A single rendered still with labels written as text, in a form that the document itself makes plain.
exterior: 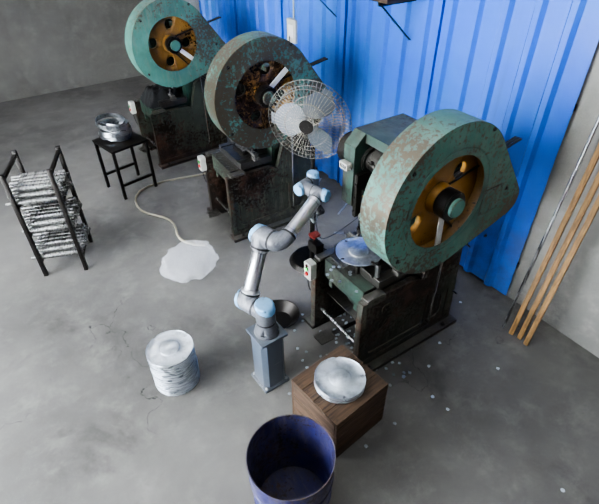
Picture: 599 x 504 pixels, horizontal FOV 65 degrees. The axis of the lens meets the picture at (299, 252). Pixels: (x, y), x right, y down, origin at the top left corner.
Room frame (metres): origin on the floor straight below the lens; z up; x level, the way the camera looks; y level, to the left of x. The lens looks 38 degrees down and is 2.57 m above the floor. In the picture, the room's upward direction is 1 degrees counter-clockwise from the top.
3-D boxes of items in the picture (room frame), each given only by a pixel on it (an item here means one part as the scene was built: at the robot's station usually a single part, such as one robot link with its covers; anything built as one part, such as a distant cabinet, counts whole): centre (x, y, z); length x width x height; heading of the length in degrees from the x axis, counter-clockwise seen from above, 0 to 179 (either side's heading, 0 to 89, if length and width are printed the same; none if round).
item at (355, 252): (2.26, -0.37, 0.78); 0.29 x 0.29 x 0.01
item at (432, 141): (2.11, -0.75, 1.33); 1.03 x 0.28 x 0.82; 123
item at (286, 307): (2.43, 0.15, 0.04); 0.30 x 0.30 x 0.07
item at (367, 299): (2.18, -0.74, 0.45); 0.92 x 0.12 x 0.90; 123
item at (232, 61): (3.98, 0.17, 0.87); 1.53 x 0.99 x 1.74; 121
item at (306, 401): (1.62, -0.22, 0.18); 0.40 x 0.38 x 0.35; 130
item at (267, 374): (1.92, 0.20, 0.23); 0.19 x 0.19 x 0.45; 36
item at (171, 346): (1.93, 0.81, 0.30); 0.29 x 0.29 x 0.01
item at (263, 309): (1.92, 0.21, 0.62); 0.13 x 0.12 x 0.14; 51
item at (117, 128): (4.45, 1.81, 0.40); 0.45 x 0.40 x 0.79; 45
